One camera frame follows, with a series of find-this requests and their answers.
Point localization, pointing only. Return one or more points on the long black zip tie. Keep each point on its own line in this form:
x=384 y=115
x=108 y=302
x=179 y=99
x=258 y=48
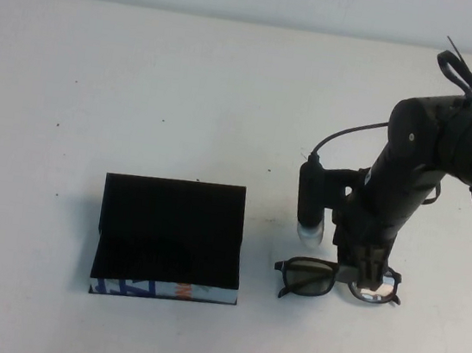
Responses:
x=459 y=66

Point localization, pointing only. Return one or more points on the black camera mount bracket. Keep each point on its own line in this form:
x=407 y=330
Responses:
x=340 y=179

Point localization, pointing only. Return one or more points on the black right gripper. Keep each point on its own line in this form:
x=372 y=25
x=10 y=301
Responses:
x=368 y=229

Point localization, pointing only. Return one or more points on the black framed glasses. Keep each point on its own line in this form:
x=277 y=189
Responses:
x=305 y=279

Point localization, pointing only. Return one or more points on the black wrist camera silver lens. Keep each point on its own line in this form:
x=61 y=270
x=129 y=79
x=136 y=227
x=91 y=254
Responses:
x=309 y=190

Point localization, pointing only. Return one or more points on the right robot arm black grey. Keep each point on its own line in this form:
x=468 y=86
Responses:
x=411 y=134

